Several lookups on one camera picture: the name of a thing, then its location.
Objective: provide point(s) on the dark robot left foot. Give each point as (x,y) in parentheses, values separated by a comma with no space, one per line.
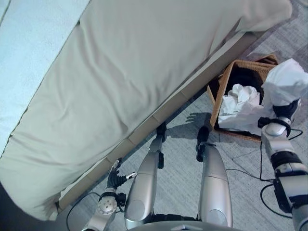
(161,128)

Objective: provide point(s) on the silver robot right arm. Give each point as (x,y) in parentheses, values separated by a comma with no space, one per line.
(281,149)

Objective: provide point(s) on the brown wicker basket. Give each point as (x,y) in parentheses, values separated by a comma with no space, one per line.
(219,96)

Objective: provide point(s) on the dark grey robot torso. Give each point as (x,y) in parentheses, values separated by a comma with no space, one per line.
(178,223)

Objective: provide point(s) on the silver robot right leg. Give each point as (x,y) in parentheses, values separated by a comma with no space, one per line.
(214,178)

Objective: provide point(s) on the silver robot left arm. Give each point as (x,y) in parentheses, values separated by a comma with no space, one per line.
(106,209)

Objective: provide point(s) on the white cloth garment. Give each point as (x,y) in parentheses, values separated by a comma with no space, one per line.
(286,81)

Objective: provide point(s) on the beige bed duvet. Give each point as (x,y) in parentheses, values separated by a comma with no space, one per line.
(115,79)

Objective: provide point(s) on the dark robot foot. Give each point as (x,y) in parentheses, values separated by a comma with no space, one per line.
(161,128)
(203,134)

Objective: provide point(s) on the beige bed base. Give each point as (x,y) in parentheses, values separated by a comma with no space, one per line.
(168,106)

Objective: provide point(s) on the light blue blanket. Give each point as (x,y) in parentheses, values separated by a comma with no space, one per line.
(26,48)

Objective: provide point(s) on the crumpled white garment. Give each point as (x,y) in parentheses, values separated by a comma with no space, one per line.
(238,108)

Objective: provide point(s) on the dark robot right foot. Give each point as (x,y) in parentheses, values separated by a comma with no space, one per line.
(203,134)

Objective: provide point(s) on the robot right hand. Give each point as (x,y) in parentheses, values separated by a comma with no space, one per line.
(285,110)

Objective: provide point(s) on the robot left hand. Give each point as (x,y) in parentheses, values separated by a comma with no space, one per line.
(113,180)

